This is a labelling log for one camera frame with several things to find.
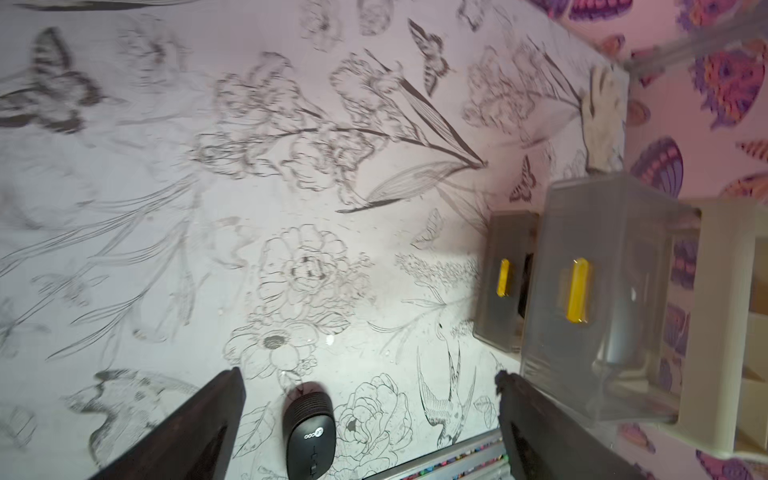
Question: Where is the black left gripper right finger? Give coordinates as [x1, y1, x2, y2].
[495, 370, 644, 479]

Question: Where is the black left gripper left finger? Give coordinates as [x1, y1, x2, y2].
[93, 367, 246, 479]

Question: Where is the black computer mouse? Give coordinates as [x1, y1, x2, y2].
[282, 389, 337, 480]

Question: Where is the grey translucent drawer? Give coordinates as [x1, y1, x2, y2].
[473, 211, 539, 356]
[521, 173, 701, 425]

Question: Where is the cream drawer organizer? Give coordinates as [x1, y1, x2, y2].
[660, 198, 767, 462]

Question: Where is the beige knit glove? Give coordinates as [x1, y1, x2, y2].
[581, 65, 626, 175]

